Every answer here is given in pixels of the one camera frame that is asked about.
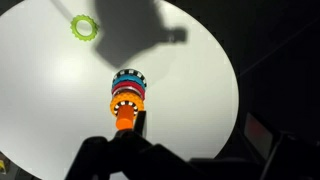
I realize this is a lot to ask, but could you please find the red ring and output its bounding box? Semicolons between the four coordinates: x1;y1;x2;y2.
111;81;146;100

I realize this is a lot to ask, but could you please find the white round table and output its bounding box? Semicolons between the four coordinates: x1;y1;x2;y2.
0;0;239;180

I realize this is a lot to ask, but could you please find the black white checkered ring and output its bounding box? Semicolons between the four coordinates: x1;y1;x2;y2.
112;68;148;88

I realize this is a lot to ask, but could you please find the orange bumpy ring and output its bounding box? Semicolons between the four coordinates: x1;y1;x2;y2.
109;91;145;118

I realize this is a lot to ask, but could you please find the yellow-green toothed ring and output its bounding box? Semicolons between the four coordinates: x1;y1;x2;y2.
70;14;100;42

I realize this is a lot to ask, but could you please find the orange stacking stand post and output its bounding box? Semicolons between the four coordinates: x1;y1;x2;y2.
116;105;134;130

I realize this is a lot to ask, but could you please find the blue ring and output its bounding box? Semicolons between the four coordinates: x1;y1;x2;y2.
112;74;147;90

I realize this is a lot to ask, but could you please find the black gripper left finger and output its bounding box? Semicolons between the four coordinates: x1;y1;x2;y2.
134;111;147;137

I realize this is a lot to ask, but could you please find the clear transparent ring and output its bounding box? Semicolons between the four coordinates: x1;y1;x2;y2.
113;85;145;98

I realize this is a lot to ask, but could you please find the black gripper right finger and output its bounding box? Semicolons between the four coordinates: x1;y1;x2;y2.
244;113;273;160

